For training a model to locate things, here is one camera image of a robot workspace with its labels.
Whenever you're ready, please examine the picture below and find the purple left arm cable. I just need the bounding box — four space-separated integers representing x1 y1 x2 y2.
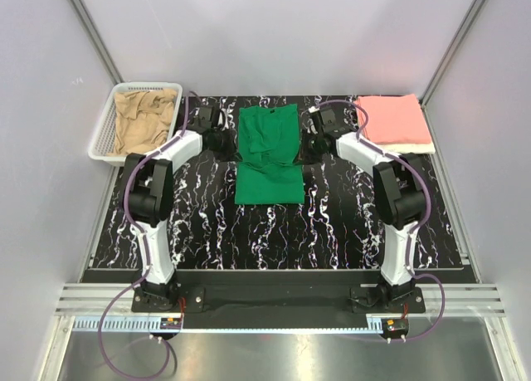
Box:
97 90 200 377

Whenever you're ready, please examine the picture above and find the beige crumpled t shirt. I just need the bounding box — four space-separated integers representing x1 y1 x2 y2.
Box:
108 89 178 156

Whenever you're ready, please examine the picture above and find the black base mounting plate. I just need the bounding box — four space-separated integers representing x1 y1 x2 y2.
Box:
132 270 426 320

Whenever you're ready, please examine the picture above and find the folded cream t shirt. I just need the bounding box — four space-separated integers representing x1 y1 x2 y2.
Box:
380 142 436 154

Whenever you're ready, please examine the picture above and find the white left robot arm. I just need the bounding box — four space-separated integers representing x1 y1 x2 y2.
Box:
121 105 238 310

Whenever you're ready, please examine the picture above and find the left aluminium frame post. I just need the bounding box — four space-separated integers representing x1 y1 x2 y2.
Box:
67 0 124 84

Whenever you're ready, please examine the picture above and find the white plastic basket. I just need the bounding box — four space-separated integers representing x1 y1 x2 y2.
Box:
88 82 183 167

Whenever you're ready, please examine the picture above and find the folded pink t shirt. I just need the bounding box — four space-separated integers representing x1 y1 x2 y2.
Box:
355 94 432 145

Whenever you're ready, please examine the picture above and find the aluminium frame post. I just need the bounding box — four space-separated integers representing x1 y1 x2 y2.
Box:
420 0 489 106
67 0 124 84

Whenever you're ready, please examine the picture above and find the green t shirt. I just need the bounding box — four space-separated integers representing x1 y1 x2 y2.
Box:
235 104 304 205

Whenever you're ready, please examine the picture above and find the white slotted cable duct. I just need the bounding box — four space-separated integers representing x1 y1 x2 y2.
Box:
72 312 412 335

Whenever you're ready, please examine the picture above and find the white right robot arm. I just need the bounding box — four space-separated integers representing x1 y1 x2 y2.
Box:
294 104 431 309

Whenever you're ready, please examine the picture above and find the right aluminium frame post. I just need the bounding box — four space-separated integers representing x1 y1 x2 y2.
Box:
420 0 489 106

